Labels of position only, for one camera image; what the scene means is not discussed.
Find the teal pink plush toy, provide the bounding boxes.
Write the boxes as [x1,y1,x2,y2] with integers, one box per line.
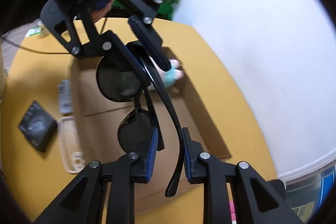
[150,57,184,88]

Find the grey phone stand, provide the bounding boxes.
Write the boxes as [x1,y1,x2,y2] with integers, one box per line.
[58,80,73,115]

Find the green planter shelf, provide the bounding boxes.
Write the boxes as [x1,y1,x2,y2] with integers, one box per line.
[112,0,176,21]

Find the black sunglasses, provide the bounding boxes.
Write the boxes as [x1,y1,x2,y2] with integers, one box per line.
[103,42,185,197]

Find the clear drink bottle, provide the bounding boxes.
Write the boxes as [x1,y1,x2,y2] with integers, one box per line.
[37,19,50,36]

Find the black charger box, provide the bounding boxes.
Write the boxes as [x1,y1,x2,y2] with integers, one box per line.
[18,101,58,153]

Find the beige phone case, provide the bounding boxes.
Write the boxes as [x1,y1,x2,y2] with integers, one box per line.
[58,116,86,174]

